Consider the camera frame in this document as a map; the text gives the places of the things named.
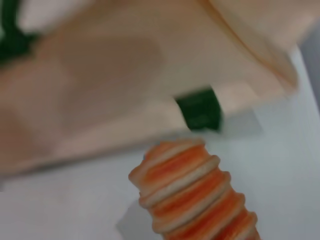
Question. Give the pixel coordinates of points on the orange ridged bread loaf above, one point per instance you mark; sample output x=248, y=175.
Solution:
x=195, y=190

